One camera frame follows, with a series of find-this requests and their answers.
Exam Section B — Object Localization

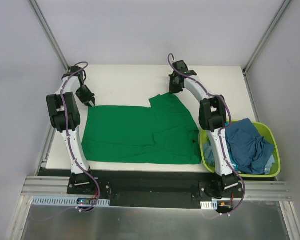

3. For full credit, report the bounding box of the green t shirt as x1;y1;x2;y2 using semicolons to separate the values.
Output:
82;93;202;165

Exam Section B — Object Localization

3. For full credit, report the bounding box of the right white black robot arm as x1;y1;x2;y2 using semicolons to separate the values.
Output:
168;54;239;198

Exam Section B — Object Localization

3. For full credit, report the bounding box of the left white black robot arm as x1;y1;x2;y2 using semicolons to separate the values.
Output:
46;61;96;195

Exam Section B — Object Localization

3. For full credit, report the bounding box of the light blue t shirt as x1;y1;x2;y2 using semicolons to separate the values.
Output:
202;142;215;167

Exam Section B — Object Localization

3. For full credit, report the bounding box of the dark blue t shirt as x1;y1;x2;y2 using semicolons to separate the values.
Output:
225;118;274;175

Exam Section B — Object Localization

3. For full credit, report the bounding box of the lime green plastic basket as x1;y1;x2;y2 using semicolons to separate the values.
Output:
199;121;281;179

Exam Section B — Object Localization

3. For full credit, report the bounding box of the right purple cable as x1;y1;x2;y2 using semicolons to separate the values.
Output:
166;53;247;220

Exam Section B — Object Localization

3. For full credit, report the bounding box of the purple cable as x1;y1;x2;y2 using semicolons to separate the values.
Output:
166;53;247;220
31;61;102;222

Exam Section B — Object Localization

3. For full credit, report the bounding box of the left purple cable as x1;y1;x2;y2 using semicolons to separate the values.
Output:
31;61;102;222

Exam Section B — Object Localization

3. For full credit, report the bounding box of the front aluminium rail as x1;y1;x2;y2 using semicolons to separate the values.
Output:
21;174;73;198

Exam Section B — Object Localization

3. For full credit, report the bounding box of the left aluminium frame post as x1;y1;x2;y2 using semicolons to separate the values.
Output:
27;0;69;72

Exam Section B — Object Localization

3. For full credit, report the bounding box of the aluminium frame post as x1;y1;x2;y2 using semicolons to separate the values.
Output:
27;0;69;72
242;0;293;76

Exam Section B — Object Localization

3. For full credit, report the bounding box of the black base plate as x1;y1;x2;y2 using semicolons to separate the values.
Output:
38;169;244;209

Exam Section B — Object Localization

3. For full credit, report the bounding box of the left white cable duct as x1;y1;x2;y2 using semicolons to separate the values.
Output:
32;196;110;208

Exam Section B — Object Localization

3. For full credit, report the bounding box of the white cable duct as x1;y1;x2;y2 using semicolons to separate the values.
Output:
32;196;110;208
200;200;218;211

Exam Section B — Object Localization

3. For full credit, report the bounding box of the right white cable duct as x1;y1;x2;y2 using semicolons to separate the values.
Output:
200;200;218;211

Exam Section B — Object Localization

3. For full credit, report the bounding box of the right aluminium frame post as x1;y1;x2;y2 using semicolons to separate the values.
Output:
242;0;293;76

